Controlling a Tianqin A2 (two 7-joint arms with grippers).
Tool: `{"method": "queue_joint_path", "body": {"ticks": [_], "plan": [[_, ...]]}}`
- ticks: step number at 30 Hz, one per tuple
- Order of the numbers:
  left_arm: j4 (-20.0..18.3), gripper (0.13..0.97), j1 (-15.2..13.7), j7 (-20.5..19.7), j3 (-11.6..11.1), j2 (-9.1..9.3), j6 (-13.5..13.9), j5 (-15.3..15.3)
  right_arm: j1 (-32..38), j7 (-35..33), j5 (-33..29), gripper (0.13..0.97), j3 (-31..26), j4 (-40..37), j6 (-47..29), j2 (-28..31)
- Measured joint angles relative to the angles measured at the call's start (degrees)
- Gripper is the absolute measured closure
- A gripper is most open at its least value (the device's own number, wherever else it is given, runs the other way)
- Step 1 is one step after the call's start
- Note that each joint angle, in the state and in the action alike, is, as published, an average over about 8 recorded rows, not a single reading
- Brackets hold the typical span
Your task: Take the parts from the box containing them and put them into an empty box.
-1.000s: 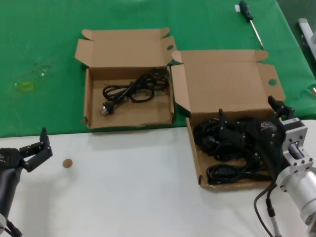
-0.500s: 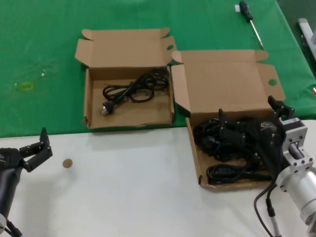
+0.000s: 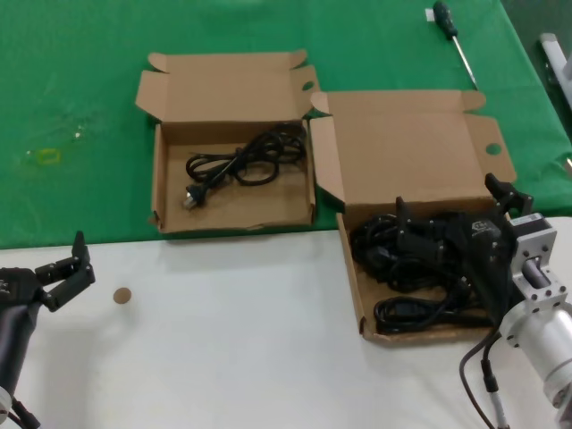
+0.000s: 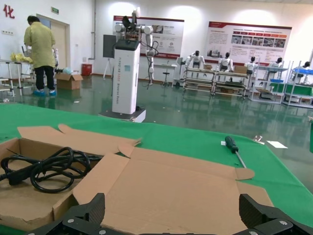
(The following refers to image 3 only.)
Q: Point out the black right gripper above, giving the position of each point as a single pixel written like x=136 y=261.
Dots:
x=487 y=250

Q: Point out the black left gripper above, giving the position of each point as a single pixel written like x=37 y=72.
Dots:
x=18 y=286

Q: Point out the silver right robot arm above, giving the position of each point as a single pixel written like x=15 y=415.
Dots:
x=536 y=330

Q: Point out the open brown cardboard box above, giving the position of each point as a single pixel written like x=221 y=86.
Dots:
x=214 y=89
x=402 y=143

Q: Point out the round cardboard disc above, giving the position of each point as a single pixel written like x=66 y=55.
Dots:
x=122 y=295

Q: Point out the yellow rubber band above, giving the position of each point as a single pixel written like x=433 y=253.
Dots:
x=40 y=154

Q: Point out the grey metal bar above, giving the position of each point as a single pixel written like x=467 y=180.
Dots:
x=554 y=53

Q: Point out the green felt tablecloth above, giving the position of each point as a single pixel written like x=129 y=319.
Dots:
x=67 y=67

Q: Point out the small metal bracket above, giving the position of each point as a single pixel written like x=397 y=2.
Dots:
x=568 y=163

